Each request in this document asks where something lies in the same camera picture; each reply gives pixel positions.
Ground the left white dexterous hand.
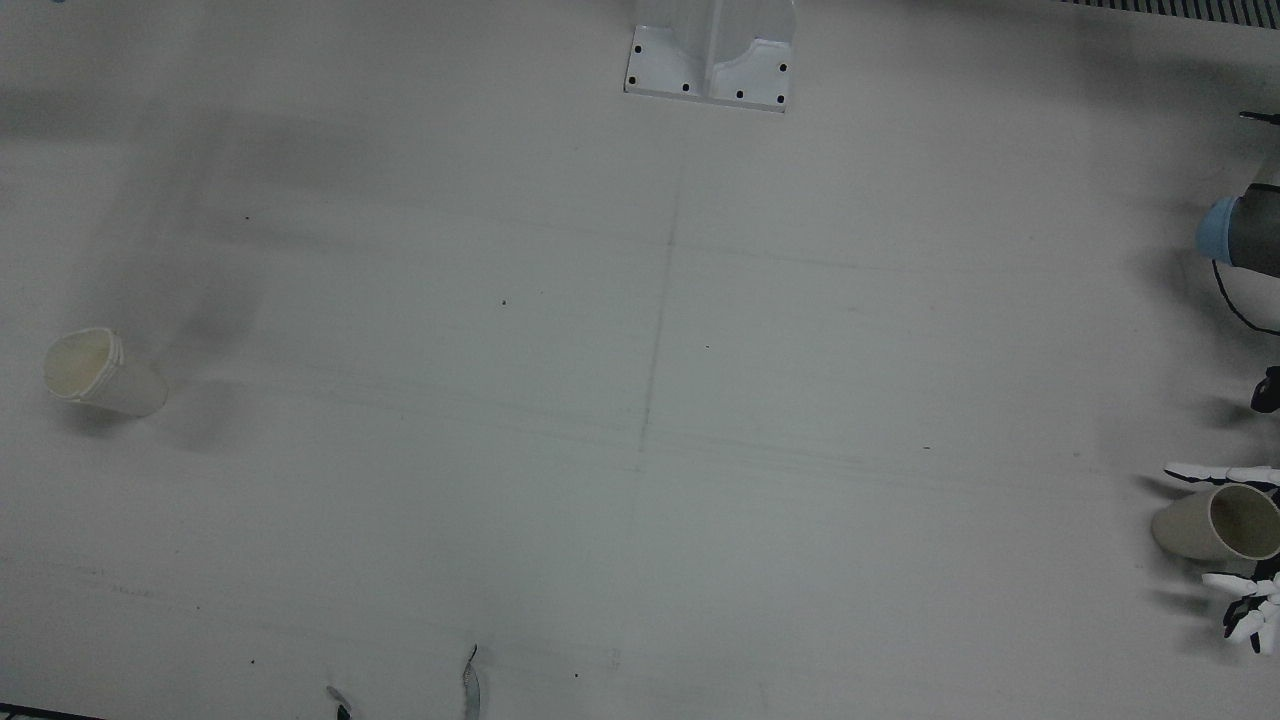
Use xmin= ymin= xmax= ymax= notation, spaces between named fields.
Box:
xmin=1165 ymin=462 xmax=1280 ymax=656

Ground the smooth beige paper cup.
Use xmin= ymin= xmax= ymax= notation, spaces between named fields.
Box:
xmin=1151 ymin=484 xmax=1280 ymax=563

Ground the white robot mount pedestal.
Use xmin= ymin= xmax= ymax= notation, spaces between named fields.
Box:
xmin=624 ymin=0 xmax=797 ymax=113

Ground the white paper cup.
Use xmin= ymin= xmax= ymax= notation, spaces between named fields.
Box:
xmin=43 ymin=327 xmax=169 ymax=418

